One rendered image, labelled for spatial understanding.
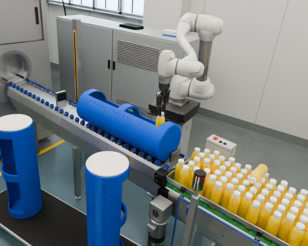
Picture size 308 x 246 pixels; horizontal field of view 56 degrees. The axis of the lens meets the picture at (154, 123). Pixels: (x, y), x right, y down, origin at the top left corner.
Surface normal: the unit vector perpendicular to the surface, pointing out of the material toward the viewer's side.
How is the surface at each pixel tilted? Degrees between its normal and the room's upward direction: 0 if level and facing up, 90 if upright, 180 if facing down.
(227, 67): 90
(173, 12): 90
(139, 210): 0
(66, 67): 90
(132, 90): 90
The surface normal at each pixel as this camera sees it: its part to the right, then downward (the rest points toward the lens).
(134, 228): 0.08, -0.88
